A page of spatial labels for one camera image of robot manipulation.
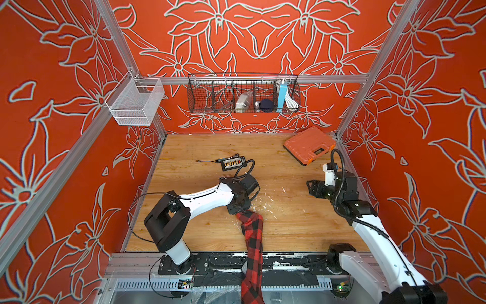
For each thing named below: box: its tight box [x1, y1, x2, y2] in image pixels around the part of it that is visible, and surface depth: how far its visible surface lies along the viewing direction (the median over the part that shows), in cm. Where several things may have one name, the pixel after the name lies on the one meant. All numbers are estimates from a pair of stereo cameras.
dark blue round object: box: [259, 98, 275, 113], surface depth 97 cm
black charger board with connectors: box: [195, 153, 247, 172], surface depth 106 cm
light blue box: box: [277, 81, 288, 113], surface depth 90 cm
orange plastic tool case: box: [282, 126, 337, 166], surface depth 109 cm
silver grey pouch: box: [234, 90, 254, 113], surface depth 94 cm
